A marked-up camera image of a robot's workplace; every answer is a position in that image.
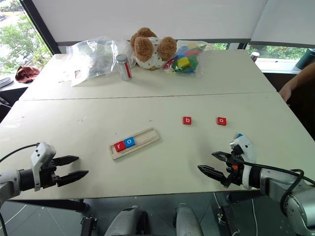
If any grey rounded robot leg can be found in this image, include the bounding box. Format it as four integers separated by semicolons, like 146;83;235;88
173;203;204;236
104;206;149;236

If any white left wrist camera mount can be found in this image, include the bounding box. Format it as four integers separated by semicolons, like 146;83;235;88
30;142;57;192

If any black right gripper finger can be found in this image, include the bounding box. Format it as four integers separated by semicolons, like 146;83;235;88
197;165;231;184
211;151;233;163

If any blue letter tile o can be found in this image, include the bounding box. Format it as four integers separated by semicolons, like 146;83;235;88
124;137;137;149

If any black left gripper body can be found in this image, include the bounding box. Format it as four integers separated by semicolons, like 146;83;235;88
39;158;60;189

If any clear jar with silver lid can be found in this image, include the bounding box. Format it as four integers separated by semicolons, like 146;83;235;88
115;54;133;82

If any clear crumpled plastic bag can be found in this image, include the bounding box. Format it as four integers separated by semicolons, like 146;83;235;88
65;36;135;87

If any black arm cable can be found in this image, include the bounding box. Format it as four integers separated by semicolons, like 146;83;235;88
242;161;315;207
0;143;40;163

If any bag of colourful blocks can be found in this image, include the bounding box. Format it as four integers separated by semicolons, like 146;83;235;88
161;40;210;77

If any black table leg bracket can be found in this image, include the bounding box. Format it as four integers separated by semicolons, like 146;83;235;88
216;205;241;236
80;216;98;236

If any reddish brown cloth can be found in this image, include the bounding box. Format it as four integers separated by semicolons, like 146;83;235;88
15;65;40;84

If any black window frame post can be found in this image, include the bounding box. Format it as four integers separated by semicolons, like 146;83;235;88
18;0;62;55

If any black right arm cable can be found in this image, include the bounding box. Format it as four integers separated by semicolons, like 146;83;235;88
242;161;315;207

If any black table frame bar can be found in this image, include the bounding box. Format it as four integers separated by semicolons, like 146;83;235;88
4;198;87;212

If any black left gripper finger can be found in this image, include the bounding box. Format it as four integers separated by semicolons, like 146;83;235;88
52;155;80;166
56;170;90;188

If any dark green bottle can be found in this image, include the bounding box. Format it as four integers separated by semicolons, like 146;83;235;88
294;47;315;71

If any brown and white teddy bear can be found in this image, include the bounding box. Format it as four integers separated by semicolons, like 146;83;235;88
129;27;178;71

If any red letter tile r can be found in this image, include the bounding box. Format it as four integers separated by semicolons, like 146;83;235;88
114;141;127;153

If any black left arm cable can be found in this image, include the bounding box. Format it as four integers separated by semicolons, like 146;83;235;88
0;143;40;163

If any wooden letter block tray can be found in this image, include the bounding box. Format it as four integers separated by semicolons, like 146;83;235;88
109;127;161;161

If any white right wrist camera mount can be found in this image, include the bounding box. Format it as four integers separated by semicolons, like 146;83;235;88
229;134;257;190

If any white floor cable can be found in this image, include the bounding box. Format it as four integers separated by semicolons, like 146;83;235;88
250;198;259;236

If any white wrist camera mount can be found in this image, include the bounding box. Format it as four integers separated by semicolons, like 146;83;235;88
229;134;257;190
30;142;57;192

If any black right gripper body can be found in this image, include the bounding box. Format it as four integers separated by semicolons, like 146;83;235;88
221;145;245;189

